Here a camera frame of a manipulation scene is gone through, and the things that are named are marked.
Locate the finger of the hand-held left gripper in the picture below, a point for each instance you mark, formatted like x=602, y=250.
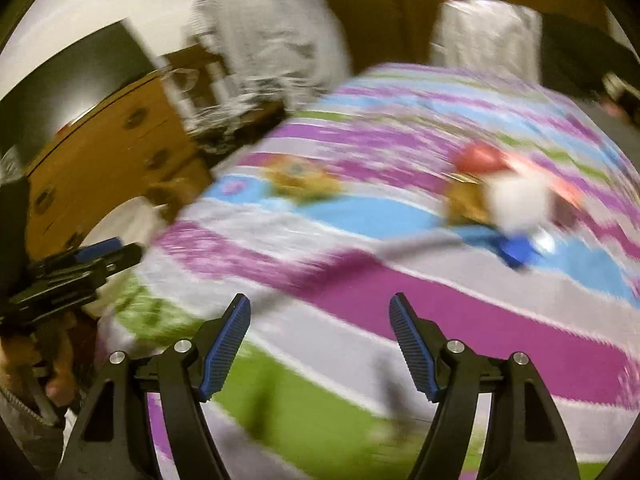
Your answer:
x=125, y=256
x=100, y=250

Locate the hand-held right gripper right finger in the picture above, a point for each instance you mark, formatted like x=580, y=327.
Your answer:
x=412, y=350

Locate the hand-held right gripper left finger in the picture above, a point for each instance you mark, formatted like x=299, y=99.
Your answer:
x=222, y=355

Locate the white plastic bucket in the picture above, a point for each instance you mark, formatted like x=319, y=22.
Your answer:
x=125, y=220

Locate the blue wrapper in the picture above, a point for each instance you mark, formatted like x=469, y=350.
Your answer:
x=520, y=250

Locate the yellow toy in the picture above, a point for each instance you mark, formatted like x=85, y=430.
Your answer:
x=302, y=180

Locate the red round packet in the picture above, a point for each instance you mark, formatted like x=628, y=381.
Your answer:
x=480, y=157

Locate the person's left forearm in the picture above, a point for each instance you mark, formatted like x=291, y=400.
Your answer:
x=25, y=440

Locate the person's left hand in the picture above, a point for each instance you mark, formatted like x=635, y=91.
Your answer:
x=67, y=360

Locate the striped floral bedspread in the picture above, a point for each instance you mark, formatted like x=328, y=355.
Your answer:
x=380, y=310

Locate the wooden bed footboard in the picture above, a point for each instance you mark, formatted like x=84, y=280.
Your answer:
x=167, y=190

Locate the wooden chest of drawers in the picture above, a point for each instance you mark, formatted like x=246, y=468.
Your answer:
x=110, y=140

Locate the black bedside cabinet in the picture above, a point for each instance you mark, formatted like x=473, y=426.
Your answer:
x=235, y=125

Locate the black flat television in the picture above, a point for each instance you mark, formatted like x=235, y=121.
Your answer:
x=65, y=80

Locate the grey striped hanging garment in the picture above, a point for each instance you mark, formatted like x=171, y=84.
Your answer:
x=270, y=35

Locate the white pillow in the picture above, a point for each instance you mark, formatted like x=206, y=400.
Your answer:
x=487, y=35

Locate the brown wooden door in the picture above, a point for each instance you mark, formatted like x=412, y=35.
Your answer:
x=390, y=10

